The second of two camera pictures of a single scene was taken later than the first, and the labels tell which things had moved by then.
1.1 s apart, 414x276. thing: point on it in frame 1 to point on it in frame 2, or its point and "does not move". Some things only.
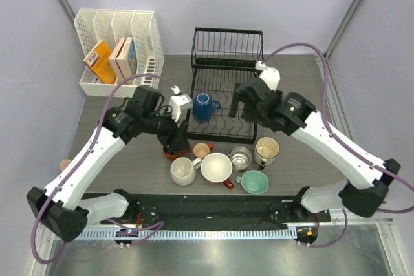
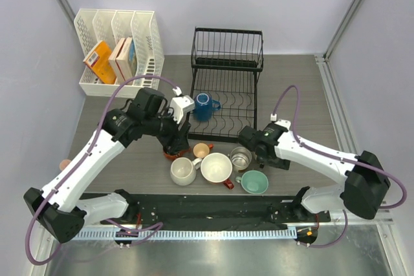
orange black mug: [175, 155] does not move
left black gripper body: [165, 132] does not move
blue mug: [203, 106] does not move
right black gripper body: [249, 116] to [269, 160]
